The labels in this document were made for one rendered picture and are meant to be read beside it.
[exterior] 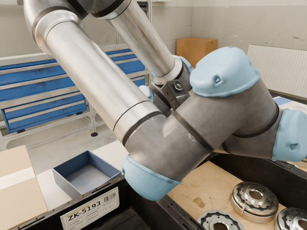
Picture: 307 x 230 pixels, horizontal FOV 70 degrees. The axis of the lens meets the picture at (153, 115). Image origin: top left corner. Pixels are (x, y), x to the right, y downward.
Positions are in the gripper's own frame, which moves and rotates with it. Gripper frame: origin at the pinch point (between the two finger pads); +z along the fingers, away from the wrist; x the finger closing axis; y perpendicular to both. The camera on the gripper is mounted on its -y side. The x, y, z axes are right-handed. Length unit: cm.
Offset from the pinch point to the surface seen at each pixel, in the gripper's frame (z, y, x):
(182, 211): -16.9, 15.6, -8.2
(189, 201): -7.5, 21.7, 2.9
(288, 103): -7, 8, 72
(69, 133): 181, 20, 30
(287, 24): 76, -67, 317
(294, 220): -27.6, 24.6, 13.3
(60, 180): 32.4, 16.8, -17.6
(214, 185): -8.3, 21.1, 12.3
